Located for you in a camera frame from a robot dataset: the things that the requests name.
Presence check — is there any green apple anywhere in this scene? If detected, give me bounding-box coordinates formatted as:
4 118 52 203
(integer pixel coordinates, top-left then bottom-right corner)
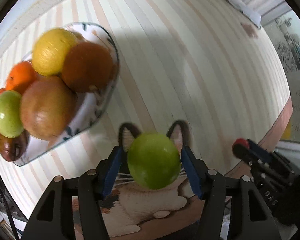
127 133 181 190
0 90 24 138

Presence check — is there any oval patterned fruit plate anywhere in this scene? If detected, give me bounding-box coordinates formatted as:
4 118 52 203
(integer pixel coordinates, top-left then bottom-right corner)
13 22 120 166

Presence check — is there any dark red apple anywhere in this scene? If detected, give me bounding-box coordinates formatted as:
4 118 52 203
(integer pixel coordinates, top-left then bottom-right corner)
0 130 30 162

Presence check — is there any brown pear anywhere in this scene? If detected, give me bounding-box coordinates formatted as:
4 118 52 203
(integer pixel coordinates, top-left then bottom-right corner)
20 76 77 140

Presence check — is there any green apple in plate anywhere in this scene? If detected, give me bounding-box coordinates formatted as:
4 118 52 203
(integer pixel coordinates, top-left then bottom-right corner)
0 90 24 138

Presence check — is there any dark orange right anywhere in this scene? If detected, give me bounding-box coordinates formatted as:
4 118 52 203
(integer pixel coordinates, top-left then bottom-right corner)
61 42 117 93

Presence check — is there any striped cat table mat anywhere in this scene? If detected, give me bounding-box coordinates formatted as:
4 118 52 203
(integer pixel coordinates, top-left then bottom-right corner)
0 0 294 240

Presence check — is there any orange tangerine middle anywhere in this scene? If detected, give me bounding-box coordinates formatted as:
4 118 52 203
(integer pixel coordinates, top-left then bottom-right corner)
5 61 39 95

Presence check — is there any yellow lemon right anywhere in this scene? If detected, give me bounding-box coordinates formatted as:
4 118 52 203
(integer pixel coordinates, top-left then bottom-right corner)
32 28 78 76

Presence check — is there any small brown card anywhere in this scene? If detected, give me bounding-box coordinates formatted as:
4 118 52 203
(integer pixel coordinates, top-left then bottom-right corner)
241 23 258 38

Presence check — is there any white folded cloth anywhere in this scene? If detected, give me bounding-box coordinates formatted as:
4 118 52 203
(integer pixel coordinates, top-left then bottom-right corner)
227 0 262 29

